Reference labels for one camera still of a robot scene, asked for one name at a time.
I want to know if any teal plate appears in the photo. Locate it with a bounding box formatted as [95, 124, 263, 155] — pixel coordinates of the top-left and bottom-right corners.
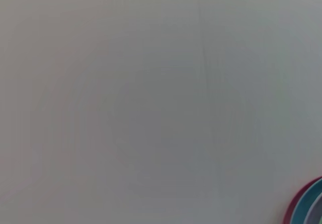
[290, 178, 322, 224]

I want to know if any grey lavender plate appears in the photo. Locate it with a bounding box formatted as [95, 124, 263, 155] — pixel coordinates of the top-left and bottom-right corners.
[303, 192, 322, 224]

